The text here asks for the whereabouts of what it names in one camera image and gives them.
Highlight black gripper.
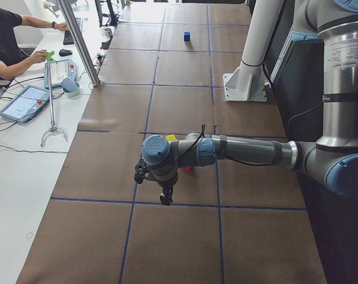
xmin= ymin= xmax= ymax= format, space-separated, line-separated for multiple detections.
xmin=152 ymin=169 xmax=178 ymax=206

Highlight red wooden block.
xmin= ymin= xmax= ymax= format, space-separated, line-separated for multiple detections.
xmin=182 ymin=167 xmax=192 ymax=173

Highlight blue wooden block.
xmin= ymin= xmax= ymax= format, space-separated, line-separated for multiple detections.
xmin=183 ymin=31 xmax=191 ymax=42

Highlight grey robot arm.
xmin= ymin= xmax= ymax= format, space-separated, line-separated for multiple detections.
xmin=134 ymin=1 xmax=358 ymax=205

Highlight yellow wooden block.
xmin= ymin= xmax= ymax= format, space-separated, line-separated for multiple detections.
xmin=165 ymin=134 xmax=177 ymax=141

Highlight blue teach pendant far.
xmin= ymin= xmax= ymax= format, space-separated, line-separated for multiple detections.
xmin=44 ymin=59 xmax=77 ymax=89

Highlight blue teach pendant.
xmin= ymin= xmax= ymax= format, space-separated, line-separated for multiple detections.
xmin=0 ymin=85 xmax=49 ymax=123
xmin=44 ymin=59 xmax=77 ymax=89

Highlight blue teach pendant near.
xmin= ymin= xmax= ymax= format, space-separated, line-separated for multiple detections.
xmin=0 ymin=85 xmax=49 ymax=123

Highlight metal cup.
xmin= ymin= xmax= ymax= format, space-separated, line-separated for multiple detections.
xmin=104 ymin=28 xmax=112 ymax=37

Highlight black computer mouse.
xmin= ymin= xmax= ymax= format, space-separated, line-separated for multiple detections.
xmin=59 ymin=49 xmax=72 ymax=57

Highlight black keyboard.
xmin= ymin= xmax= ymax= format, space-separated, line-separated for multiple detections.
xmin=63 ymin=17 xmax=84 ymax=46

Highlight seated person in black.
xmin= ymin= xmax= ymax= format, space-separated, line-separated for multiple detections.
xmin=0 ymin=8 xmax=69 ymax=81

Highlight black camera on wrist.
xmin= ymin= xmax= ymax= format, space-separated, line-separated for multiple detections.
xmin=134 ymin=159 xmax=150 ymax=184

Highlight aluminium frame post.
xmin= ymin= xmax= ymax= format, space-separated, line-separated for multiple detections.
xmin=57 ymin=0 xmax=101 ymax=88

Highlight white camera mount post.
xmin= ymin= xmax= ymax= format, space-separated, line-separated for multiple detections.
xmin=223 ymin=0 xmax=284 ymax=102

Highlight green handled reacher grabber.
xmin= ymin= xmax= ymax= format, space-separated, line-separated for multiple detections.
xmin=40 ymin=51 xmax=68 ymax=147

